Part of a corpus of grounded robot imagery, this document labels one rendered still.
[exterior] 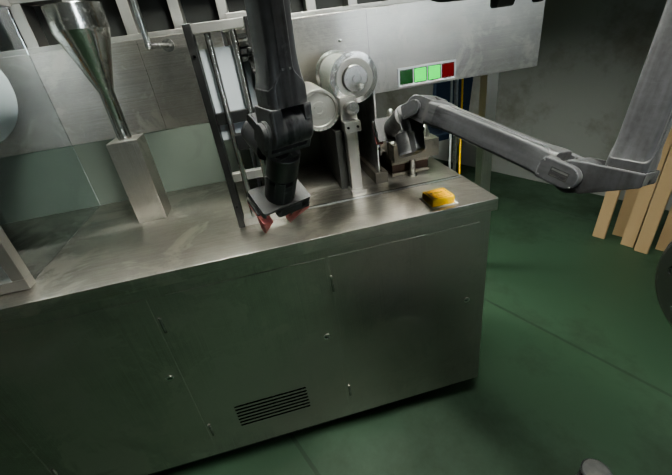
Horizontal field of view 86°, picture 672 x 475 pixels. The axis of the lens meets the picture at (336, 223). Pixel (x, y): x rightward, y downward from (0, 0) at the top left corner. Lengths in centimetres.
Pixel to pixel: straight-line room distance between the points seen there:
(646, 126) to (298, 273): 81
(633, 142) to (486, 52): 111
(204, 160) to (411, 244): 87
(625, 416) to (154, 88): 208
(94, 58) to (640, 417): 215
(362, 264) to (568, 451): 101
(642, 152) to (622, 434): 126
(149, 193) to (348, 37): 90
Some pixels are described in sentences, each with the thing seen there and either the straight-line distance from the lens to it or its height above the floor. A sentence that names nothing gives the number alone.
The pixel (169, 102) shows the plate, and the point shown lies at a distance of 151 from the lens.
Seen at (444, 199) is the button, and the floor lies 92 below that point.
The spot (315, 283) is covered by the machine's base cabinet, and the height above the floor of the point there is 74.
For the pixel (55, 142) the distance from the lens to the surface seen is 154.
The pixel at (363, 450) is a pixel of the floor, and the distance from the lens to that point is 160.
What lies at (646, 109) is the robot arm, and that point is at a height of 122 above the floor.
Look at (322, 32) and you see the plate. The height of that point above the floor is 138.
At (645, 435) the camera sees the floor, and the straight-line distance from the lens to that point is 183.
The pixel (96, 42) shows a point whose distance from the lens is 126.
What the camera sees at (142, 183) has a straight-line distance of 132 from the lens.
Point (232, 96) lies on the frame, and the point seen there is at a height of 126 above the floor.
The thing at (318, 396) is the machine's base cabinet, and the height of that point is 25.
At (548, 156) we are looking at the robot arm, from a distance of 74.
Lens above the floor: 138
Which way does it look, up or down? 28 degrees down
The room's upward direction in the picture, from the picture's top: 8 degrees counter-clockwise
